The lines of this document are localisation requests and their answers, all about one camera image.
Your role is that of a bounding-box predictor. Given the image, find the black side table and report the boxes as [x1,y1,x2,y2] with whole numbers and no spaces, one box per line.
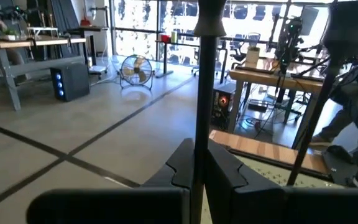
[67,26,109,68]

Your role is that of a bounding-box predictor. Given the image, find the black standing desk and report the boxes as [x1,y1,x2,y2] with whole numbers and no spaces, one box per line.
[155,39,229,85]

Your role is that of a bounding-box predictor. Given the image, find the person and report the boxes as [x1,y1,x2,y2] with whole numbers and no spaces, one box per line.
[309,102,358,149]

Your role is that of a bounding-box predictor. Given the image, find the black office chair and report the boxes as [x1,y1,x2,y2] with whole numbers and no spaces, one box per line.
[228,37,249,71]

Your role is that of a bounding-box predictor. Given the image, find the white plant pot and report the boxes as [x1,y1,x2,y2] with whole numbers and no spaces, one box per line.
[245,32,261,69]

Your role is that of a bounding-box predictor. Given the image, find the small potted plant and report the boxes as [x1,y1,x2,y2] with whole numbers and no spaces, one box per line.
[1,27,19,41]

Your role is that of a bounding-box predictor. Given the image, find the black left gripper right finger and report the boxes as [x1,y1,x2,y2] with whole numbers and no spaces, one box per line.
[204,139,358,224]

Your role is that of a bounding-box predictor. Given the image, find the mint green perforated metal riser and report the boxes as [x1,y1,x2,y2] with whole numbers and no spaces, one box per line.
[234,154,346,189]

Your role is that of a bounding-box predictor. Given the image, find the black computer tower red fan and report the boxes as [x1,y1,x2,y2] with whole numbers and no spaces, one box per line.
[211,82,238,131]

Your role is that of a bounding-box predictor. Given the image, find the black computer tower blue lights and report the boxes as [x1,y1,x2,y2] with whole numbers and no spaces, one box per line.
[50,62,91,103]

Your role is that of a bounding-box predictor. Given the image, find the wooden work table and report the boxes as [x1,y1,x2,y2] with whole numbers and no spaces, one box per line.
[227,57,326,134]

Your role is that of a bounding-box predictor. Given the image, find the wooden table grey legs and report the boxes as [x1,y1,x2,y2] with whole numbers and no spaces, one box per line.
[0,35,87,112]

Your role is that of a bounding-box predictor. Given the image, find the round metal floor fan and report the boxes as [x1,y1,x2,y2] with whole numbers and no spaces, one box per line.
[119,54,155,91]

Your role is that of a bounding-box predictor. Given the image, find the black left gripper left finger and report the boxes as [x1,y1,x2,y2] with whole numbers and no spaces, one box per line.
[25,138,196,224]

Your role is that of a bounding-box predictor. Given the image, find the white metal riser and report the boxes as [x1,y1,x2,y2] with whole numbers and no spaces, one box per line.
[26,26,59,40]

